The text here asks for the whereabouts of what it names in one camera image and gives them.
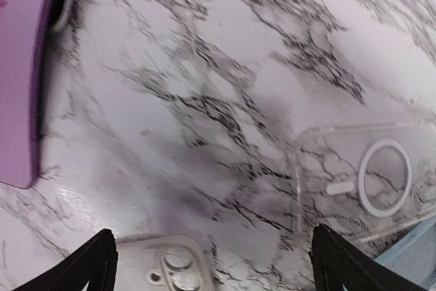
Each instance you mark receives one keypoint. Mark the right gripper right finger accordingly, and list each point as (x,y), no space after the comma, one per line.
(339,265)

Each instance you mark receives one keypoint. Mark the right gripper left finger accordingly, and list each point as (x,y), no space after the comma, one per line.
(91,267)

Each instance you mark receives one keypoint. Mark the blue phone case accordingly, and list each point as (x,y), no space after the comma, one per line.
(413,256)

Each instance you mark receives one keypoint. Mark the grey phone case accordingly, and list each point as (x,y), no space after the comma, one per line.
(161,262)

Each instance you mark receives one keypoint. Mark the pink smartphone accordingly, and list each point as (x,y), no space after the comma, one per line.
(23,28)

